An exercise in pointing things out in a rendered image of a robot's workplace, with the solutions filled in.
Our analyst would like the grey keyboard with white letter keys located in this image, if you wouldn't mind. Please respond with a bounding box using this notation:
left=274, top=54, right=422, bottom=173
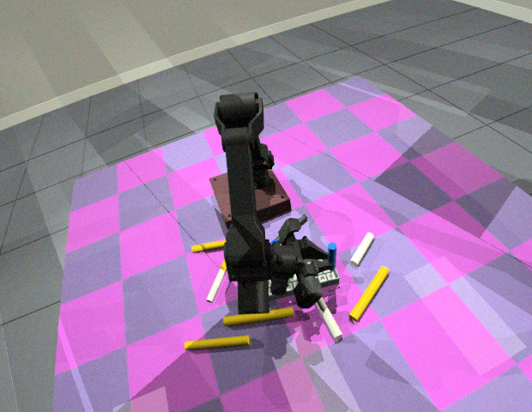
left=269, top=259, right=340, bottom=300

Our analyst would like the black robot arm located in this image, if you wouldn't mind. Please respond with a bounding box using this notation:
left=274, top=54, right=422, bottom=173
left=214, top=92, right=294, bottom=315

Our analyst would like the dark blue stylus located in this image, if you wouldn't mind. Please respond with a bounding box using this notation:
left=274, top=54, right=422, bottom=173
left=328, top=243, right=336, bottom=274

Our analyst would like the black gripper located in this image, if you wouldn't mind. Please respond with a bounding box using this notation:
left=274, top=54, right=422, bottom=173
left=272, top=218, right=334, bottom=309

